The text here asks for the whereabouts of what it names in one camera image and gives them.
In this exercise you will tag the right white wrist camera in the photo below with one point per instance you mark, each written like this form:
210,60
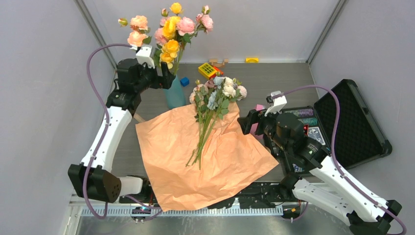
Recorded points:
277,102

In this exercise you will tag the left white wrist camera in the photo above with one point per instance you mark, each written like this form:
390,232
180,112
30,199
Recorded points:
143,56

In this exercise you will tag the pink peach rose stems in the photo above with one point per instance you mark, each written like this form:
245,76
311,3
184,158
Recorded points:
188,28

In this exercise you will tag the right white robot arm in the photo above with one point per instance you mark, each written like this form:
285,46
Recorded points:
359,208

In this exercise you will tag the paper flower bouquet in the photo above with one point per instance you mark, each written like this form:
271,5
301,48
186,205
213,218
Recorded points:
212,101

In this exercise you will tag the peach wrapping paper sheet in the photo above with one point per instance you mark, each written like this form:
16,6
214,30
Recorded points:
230,160

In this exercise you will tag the black poker chip case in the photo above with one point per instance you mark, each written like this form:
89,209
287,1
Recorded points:
359,138

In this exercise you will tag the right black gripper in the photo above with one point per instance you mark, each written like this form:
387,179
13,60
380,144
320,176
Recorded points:
253,116

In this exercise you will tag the colourful toy block house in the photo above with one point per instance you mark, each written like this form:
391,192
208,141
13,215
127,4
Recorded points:
208,71

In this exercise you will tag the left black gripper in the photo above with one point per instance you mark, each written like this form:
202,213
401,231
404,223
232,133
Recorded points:
163,82

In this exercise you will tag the yellow toy block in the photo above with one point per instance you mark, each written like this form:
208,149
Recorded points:
252,60

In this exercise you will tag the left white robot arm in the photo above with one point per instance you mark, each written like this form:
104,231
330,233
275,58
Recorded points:
92,178

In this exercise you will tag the wooden toy piece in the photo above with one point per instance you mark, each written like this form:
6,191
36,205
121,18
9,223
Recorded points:
217,63

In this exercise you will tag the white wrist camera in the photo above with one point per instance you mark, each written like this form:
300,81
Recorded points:
143,56
277,102

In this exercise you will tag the yellow rose stems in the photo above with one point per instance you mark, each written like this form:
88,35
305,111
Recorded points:
172,50

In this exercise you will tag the teal ceramic vase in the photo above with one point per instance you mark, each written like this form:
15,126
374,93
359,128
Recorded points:
174,95

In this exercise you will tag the pink plastic box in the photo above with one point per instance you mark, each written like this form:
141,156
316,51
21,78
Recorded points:
255,125

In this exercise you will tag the small blue cube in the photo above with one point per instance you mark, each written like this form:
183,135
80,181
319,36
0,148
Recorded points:
184,81

